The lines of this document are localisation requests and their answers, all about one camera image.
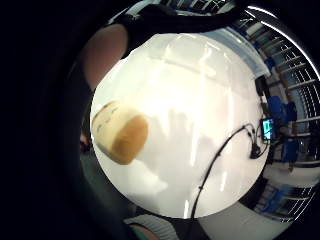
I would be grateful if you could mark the small device with lit screen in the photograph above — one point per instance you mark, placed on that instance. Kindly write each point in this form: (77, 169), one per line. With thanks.
(268, 128)

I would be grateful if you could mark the pale grey ribbed cloth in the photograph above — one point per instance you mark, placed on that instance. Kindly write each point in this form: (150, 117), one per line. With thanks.
(153, 225)

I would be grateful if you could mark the black stand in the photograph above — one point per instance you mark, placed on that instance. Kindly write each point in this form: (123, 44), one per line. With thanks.
(261, 86)

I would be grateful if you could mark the blue chair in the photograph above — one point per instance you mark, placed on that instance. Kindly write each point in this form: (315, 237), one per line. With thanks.
(289, 150)
(280, 108)

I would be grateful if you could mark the metal window frame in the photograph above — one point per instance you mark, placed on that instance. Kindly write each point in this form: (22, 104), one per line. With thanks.
(293, 66)

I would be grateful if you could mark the the person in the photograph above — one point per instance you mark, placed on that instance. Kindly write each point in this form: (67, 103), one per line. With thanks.
(83, 186)

